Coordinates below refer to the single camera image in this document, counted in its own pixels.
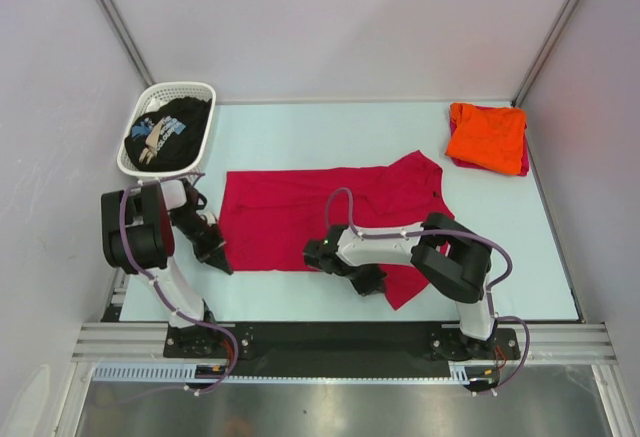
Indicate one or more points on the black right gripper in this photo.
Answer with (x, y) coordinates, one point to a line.
(374, 283)

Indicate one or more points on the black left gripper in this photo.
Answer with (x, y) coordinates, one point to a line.
(213, 253)

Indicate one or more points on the red polo shirt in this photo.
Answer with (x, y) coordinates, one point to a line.
(267, 217)

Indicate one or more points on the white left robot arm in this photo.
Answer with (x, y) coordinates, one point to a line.
(137, 228)

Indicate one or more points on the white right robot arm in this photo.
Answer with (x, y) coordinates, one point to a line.
(453, 259)

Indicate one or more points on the black printed t shirt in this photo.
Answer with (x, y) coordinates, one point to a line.
(169, 138)

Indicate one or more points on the white plastic laundry basket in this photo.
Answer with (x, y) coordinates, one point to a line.
(150, 100)

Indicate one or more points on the folded orange t shirt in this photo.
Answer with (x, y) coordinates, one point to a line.
(490, 137)

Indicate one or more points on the grey slotted cable duct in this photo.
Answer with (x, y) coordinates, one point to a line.
(159, 373)

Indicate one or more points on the aluminium frame rail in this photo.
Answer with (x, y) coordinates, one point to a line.
(558, 343)

